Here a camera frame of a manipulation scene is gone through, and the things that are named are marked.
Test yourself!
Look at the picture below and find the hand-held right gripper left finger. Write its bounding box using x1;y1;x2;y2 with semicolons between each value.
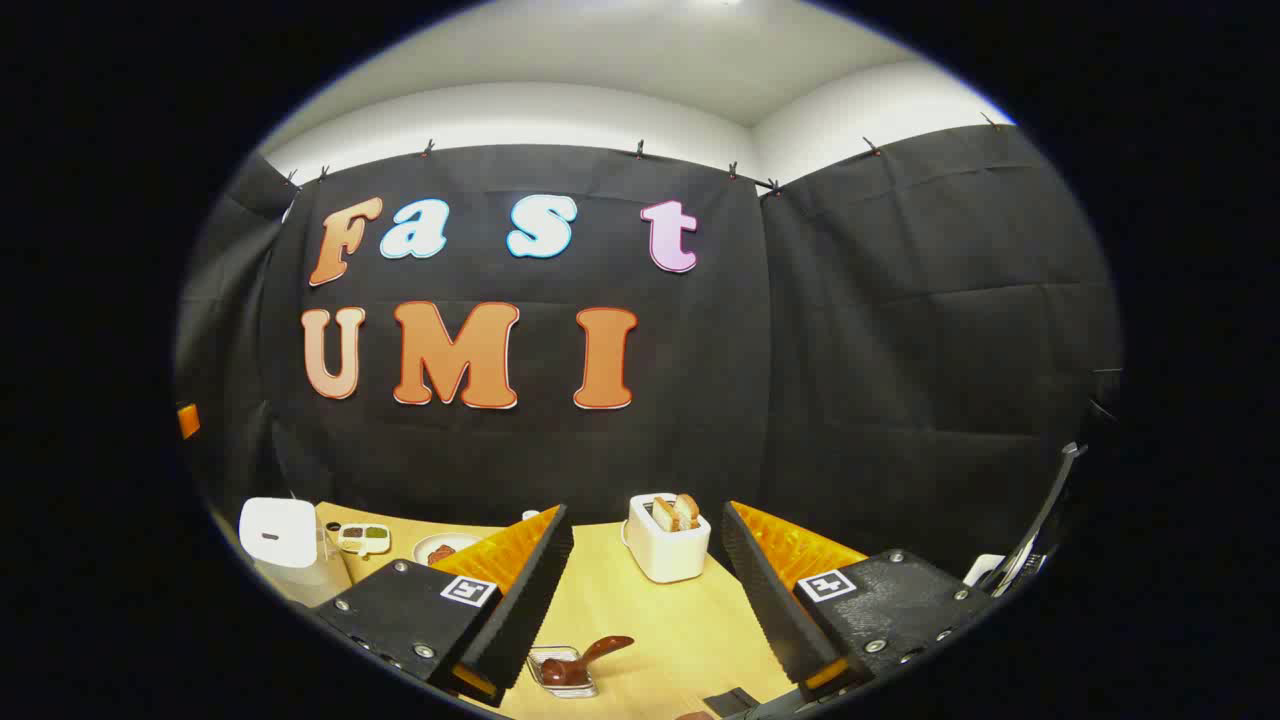
312;503;576;709

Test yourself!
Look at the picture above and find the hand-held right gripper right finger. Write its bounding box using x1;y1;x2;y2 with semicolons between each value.
722;500;1001;701

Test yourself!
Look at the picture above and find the brown wooden spoon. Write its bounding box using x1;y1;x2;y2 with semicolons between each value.
540;636;635;687

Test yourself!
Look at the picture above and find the clear chopstick holder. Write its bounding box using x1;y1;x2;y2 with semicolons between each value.
527;646;599;698

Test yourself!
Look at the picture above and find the white rice cooker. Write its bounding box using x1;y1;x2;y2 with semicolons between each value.
238;497;351;606

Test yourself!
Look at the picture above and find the white round plate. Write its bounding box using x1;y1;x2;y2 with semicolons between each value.
413;533;486;567

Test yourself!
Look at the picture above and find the white toaster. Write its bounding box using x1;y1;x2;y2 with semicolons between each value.
622;493;712;584

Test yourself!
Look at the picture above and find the white divided condiment dish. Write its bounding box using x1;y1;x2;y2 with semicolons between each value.
337;523;392;557

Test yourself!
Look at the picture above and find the black backdrop cloth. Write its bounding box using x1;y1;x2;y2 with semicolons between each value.
175;125;1126;581

